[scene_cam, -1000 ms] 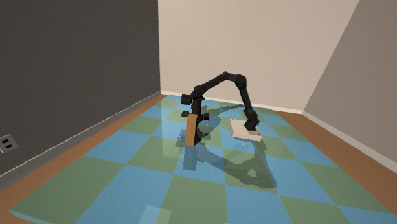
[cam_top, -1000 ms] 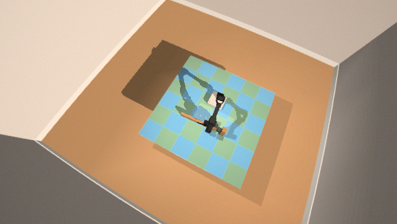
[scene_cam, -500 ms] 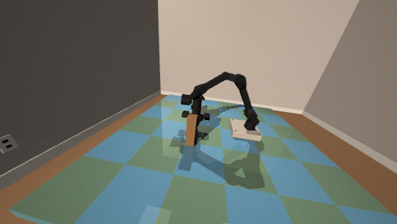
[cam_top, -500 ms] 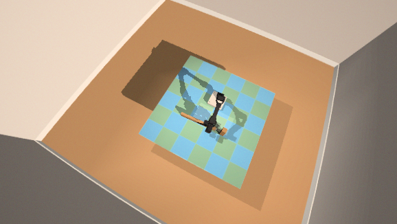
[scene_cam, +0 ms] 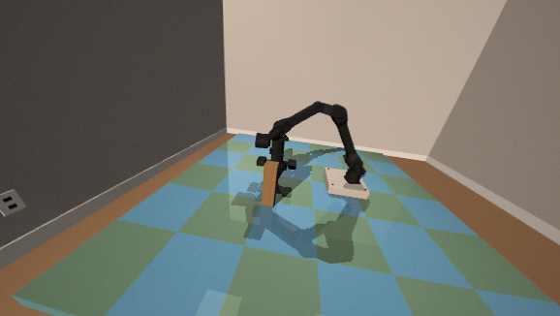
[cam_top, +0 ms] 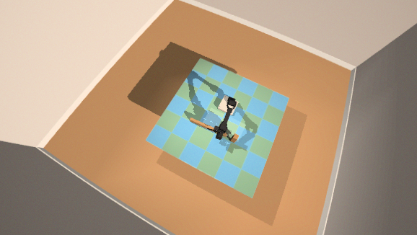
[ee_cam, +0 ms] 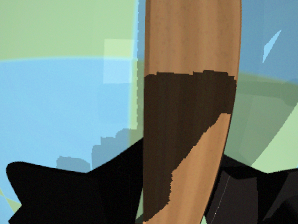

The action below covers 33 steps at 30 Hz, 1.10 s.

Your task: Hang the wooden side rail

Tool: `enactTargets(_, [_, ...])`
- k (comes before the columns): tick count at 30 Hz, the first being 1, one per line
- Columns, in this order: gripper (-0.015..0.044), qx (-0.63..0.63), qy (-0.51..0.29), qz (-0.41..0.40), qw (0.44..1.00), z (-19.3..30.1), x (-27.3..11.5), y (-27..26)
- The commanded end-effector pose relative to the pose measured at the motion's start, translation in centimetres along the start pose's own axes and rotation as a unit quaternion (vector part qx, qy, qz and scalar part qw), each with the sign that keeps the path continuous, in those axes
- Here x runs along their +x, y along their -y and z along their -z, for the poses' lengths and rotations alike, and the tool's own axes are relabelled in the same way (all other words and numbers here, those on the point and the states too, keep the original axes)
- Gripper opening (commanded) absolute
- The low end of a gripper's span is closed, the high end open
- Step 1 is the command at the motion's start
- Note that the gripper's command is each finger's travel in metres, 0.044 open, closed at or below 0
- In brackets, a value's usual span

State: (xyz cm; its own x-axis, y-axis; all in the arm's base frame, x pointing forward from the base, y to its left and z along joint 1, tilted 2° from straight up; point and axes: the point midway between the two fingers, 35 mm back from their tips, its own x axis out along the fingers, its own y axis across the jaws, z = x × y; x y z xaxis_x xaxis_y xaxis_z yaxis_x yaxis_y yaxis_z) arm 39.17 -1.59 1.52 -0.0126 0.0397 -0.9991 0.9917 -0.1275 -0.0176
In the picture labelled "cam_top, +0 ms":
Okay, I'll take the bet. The brown wooden post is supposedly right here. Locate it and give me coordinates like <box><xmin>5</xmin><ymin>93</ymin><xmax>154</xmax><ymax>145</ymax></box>
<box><xmin>230</xmin><ymin>133</ymin><xmax>239</xmax><ymax>143</ymax></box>

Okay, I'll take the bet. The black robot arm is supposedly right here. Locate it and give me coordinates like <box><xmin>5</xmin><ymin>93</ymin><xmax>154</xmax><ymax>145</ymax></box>
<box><xmin>214</xmin><ymin>97</ymin><xmax>237</xmax><ymax>139</ymax></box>

